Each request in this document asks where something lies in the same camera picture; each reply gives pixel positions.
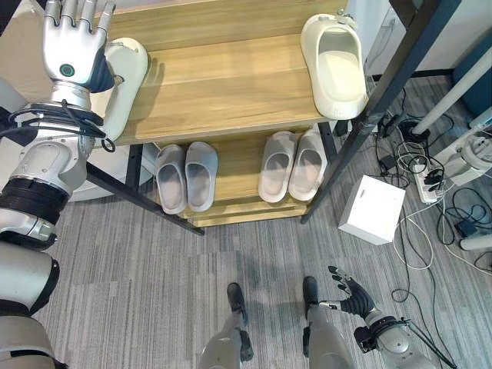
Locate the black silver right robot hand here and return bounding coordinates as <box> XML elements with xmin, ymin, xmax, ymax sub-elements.
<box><xmin>318</xmin><ymin>265</ymin><xmax>377</xmax><ymax>319</ymax></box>

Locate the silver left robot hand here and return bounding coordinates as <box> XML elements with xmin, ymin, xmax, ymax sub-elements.
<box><xmin>41</xmin><ymin>0</ymin><xmax>117</xmax><ymax>95</ymax></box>

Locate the cream slipper with plain strap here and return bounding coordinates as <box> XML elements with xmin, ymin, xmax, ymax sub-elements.
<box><xmin>100</xmin><ymin>37</ymin><xmax>149</xmax><ymax>141</ymax></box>

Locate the cardboard panel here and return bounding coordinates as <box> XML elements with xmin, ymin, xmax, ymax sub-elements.
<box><xmin>0</xmin><ymin>6</ymin><xmax>53</xmax><ymax>111</ymax></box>

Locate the white box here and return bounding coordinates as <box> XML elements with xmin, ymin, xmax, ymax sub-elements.
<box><xmin>337</xmin><ymin>174</ymin><xmax>407</xmax><ymax>246</ymax></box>

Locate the black power adapter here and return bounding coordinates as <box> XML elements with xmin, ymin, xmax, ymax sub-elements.
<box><xmin>454</xmin><ymin>219</ymin><xmax>478</xmax><ymax>238</ymax></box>

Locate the white round appliance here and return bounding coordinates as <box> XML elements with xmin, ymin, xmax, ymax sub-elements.
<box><xmin>68</xmin><ymin>142</ymin><xmax>159</xmax><ymax>203</ymax></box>

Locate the white short pole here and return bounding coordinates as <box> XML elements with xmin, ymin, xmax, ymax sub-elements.
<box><xmin>460</xmin><ymin>233</ymin><xmax>492</xmax><ymax>251</ymax></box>

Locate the white power strip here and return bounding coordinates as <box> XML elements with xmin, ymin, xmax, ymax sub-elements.
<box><xmin>411</xmin><ymin>162</ymin><xmax>444</xmax><ymax>205</ymax></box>

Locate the beige slipper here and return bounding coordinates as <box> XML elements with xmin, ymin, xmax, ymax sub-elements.
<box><xmin>258</xmin><ymin>131</ymin><xmax>299</xmax><ymax>203</ymax></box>
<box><xmin>288</xmin><ymin>128</ymin><xmax>328</xmax><ymax>202</ymax></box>

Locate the grey slipper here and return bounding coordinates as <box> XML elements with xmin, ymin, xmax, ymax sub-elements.
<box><xmin>184</xmin><ymin>141</ymin><xmax>219</xmax><ymax>213</ymax></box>
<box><xmin>154</xmin><ymin>144</ymin><xmax>188</xmax><ymax>215</ymax></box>

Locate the black round pole base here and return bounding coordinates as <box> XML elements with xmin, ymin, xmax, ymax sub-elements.
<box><xmin>397</xmin><ymin>118</ymin><xmax>432</xmax><ymax>140</ymax></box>

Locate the white machine with round part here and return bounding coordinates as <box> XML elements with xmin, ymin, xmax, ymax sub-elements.
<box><xmin>433</xmin><ymin>110</ymin><xmax>492</xmax><ymax>188</ymax></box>

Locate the white slanted pole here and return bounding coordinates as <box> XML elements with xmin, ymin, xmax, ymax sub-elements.
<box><xmin>417</xmin><ymin>56</ymin><xmax>492</xmax><ymax>135</ymax></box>

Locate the cream slipper with charm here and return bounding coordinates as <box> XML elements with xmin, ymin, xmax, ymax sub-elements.
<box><xmin>300</xmin><ymin>8</ymin><xmax>369</xmax><ymax>118</ymax></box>

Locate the blue panel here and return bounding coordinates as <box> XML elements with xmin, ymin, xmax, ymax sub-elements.
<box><xmin>452</xmin><ymin>36</ymin><xmax>492</xmax><ymax>118</ymax></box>

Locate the black floor cable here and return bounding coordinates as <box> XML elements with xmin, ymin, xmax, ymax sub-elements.
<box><xmin>374</xmin><ymin>86</ymin><xmax>492</xmax><ymax>369</ymax></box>

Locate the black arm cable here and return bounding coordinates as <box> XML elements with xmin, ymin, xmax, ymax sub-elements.
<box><xmin>6</xmin><ymin>98</ymin><xmax>117</xmax><ymax>153</ymax></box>

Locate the white floor cable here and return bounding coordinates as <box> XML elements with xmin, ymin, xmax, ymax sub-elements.
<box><xmin>397</xmin><ymin>151</ymin><xmax>492</xmax><ymax>271</ymax></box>

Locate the wooden shoe rack black frame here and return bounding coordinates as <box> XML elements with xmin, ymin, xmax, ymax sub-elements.
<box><xmin>85</xmin><ymin>0</ymin><xmax>462</xmax><ymax>236</ymax></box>

